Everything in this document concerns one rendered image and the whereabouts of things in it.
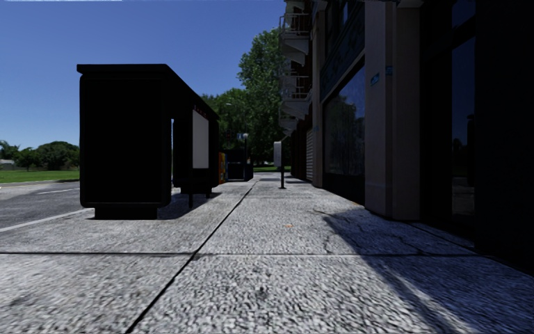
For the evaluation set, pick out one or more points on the orange newspaper box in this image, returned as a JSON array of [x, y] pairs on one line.
[[222, 168]]

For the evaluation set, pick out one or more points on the trees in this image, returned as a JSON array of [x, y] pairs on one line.
[[260, 100], [54, 155]]

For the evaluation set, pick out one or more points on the dark building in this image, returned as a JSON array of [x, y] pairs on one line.
[[297, 100]]

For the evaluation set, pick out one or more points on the pale concrete building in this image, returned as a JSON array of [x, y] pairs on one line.
[[392, 125]]

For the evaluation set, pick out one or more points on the black bus shelter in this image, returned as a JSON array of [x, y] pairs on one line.
[[125, 137]]

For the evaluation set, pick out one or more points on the white box on a post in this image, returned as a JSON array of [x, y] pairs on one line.
[[278, 154]]

